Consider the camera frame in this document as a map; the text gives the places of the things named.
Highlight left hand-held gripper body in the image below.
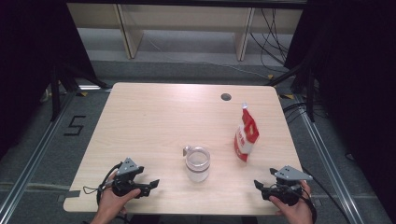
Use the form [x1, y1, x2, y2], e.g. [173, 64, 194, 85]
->
[111, 157, 151, 199]

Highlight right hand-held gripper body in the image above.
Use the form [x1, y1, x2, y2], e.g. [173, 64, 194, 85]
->
[262, 164, 314, 207]

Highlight red and white powder bag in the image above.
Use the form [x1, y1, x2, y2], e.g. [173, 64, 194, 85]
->
[233, 101, 261, 163]

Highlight clear glass jar with lid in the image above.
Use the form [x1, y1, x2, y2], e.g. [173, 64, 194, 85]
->
[182, 145, 211, 184]

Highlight person's left hand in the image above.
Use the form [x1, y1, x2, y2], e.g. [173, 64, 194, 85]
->
[98, 172, 142, 217]

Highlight person's right hand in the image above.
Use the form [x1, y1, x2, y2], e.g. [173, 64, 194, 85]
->
[269, 180, 314, 224]

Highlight black metal stand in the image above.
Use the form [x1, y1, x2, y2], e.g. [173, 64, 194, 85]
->
[264, 63, 316, 123]
[49, 63, 108, 122]

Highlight black curtain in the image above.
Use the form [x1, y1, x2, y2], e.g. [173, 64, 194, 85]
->
[0, 0, 108, 160]
[284, 0, 396, 216]

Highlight light wooden shelf unit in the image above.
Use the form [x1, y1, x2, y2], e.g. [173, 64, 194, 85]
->
[66, 3, 304, 62]

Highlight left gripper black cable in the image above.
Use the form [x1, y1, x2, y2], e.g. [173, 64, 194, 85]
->
[96, 161, 124, 206]

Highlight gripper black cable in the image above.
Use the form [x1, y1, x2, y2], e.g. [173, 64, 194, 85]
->
[96, 161, 124, 206]
[300, 183, 318, 224]

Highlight aluminium floor rail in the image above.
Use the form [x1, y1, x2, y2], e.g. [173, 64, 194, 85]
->
[293, 92, 365, 224]
[0, 90, 78, 218]

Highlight black floor cable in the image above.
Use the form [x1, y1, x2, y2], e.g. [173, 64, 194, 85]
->
[302, 167, 353, 224]

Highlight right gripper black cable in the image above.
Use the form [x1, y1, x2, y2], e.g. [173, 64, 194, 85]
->
[300, 183, 318, 224]

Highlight thin black lanyard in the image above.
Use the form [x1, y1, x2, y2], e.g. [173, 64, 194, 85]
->
[82, 185, 106, 196]

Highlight coiled black floor cables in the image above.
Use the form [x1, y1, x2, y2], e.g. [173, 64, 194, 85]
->
[282, 102, 328, 124]

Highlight bundle of black hanging cables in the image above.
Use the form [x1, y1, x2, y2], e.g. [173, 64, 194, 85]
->
[248, 8, 290, 74]

